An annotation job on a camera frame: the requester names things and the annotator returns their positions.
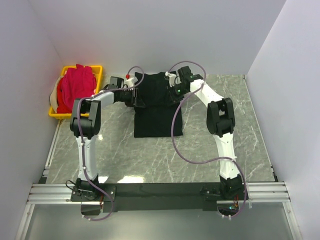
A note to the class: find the aluminium extrusion rail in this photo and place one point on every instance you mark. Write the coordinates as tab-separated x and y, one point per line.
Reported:
258	192

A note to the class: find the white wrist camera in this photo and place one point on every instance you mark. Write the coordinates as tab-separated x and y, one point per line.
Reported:
171	78
130	82

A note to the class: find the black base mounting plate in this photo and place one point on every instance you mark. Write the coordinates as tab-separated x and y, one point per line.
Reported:
159	196

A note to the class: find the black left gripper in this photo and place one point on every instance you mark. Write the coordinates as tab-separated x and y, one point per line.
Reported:
136	101

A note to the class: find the magenta t shirt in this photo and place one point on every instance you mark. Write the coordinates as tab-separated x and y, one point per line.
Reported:
80	81

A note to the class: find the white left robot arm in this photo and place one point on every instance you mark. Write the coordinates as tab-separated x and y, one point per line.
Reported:
85	124

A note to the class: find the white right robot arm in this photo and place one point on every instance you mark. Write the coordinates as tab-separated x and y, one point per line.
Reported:
220	122

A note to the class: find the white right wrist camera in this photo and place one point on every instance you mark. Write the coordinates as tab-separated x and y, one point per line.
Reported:
171	78

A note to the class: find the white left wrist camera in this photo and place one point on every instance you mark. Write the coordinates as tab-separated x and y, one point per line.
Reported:
130	82

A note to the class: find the black t shirt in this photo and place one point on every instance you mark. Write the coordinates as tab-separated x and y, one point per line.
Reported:
155	119

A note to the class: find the yellow plastic bin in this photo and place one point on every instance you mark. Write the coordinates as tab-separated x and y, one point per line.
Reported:
97	70

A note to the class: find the beige t shirt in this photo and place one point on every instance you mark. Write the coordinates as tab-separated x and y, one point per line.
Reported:
53	98

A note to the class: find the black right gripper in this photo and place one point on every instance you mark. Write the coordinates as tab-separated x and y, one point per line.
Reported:
173	98

